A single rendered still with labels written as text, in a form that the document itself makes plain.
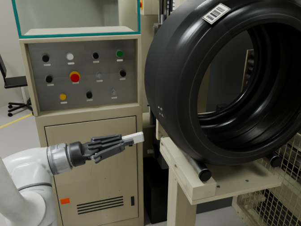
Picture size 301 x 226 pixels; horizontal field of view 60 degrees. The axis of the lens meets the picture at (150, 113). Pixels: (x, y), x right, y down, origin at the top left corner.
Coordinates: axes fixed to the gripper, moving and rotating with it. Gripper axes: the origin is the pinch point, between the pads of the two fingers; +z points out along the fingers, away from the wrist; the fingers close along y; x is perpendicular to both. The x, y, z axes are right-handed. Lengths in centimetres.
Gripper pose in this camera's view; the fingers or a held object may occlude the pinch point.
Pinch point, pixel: (133, 138)
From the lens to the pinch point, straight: 86.2
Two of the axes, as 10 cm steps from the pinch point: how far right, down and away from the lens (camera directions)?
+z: 9.5, -2.4, 1.9
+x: 1.3, 8.8, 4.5
